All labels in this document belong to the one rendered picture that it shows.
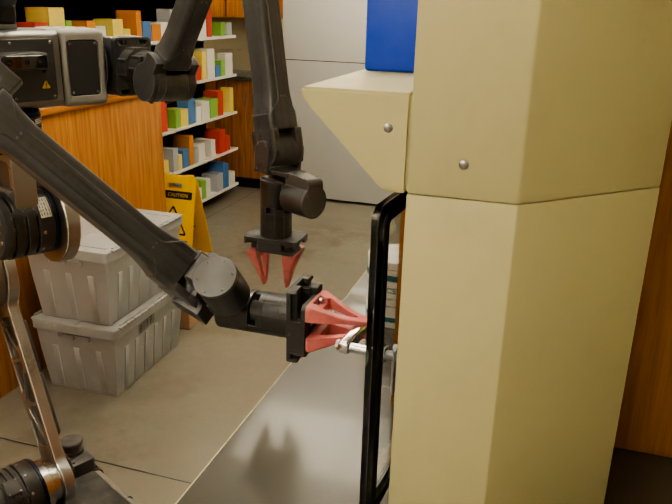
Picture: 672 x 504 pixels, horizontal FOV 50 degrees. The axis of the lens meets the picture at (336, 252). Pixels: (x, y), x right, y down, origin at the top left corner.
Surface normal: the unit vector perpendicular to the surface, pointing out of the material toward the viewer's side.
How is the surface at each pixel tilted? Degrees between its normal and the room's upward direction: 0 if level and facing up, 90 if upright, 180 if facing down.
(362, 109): 90
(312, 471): 0
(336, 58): 90
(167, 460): 0
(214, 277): 44
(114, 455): 0
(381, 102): 90
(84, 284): 96
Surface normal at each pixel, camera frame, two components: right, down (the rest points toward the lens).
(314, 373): 0.03, -0.95
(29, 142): 0.52, 0.03
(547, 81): 0.46, 0.30
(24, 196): 0.72, 0.25
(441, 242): -0.31, 0.30
